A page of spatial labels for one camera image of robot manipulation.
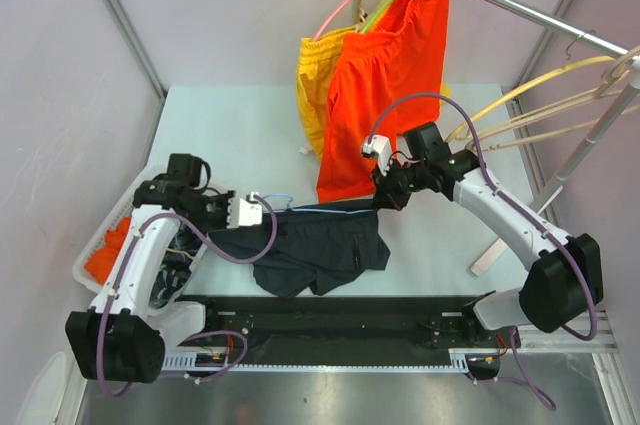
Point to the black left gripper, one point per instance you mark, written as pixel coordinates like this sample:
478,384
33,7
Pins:
223,221

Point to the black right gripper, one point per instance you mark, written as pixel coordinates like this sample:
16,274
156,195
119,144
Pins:
387,194

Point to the blue wire hanger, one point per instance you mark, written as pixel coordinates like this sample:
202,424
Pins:
289,208

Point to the dark navy shorts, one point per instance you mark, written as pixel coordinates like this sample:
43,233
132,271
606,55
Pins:
321,252

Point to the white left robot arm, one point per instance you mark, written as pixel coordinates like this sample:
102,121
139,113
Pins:
122,336

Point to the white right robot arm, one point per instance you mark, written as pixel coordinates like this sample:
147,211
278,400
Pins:
564,272

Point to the orange shorts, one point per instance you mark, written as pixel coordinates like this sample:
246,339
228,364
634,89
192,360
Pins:
350,78

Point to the yellow shorts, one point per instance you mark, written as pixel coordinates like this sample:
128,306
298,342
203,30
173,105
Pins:
416,68

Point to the yellow hanger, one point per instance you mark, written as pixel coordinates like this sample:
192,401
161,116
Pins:
557,72

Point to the patterned dark clothes in basket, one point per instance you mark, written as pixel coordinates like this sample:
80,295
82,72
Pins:
177,265

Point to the orange cloth in basket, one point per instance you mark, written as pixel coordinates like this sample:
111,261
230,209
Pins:
101,262

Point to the white plastic basket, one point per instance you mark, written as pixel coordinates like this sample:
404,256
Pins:
123,208

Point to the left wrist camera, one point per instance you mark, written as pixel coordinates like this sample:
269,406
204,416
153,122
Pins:
243,210

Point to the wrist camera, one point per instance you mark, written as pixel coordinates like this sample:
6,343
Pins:
243,210
378,147

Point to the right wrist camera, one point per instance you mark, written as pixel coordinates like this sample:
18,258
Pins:
378,147

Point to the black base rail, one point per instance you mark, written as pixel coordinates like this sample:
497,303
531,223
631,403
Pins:
348,333

